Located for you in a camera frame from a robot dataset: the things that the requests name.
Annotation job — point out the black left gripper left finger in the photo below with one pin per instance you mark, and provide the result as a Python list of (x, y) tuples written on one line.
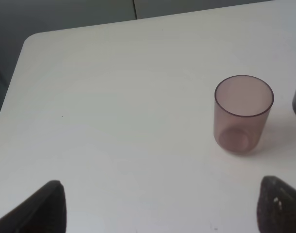
[(43, 212)]

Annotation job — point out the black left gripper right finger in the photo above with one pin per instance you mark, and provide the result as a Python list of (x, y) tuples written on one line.
[(276, 207)]

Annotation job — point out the pink translucent plastic cup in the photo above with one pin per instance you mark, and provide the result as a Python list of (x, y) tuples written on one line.
[(242, 104)]

